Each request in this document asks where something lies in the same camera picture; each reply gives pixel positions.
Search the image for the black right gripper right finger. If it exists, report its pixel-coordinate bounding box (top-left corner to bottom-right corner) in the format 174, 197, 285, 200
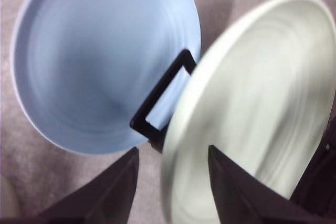
209, 145, 336, 224

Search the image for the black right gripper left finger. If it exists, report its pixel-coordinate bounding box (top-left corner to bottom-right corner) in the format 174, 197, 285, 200
0, 147, 140, 224

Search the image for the green plate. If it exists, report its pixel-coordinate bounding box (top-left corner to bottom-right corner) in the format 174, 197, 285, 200
162, 0, 336, 224

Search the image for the blue plate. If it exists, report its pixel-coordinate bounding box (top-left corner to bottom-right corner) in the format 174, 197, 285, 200
10, 0, 202, 155

